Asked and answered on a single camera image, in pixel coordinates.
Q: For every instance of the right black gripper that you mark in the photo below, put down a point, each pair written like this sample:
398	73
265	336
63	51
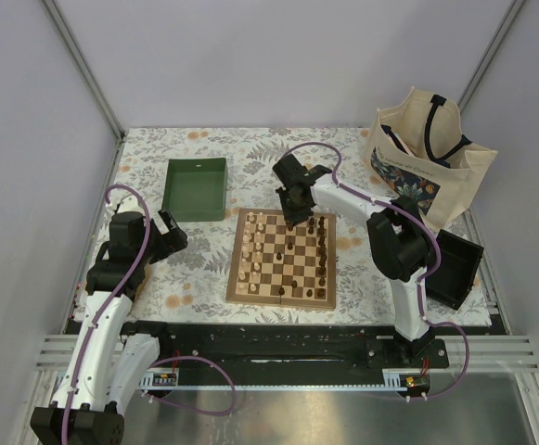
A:
288	216

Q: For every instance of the green rectangular tray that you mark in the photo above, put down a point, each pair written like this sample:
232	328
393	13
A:
195	190

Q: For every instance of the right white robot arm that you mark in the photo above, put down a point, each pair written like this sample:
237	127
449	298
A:
402	248

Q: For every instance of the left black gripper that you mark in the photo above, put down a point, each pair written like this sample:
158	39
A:
171	242

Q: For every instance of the wooden chess board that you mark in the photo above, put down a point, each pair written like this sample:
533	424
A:
269	256

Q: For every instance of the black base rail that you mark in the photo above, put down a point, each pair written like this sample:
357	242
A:
294	355

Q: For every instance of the beige floral tote bag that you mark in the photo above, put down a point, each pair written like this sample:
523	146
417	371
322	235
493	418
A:
419	151

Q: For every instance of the black rectangular tray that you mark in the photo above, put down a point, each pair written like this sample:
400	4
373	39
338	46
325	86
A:
453	280

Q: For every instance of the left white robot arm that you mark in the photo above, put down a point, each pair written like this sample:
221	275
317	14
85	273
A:
89	405

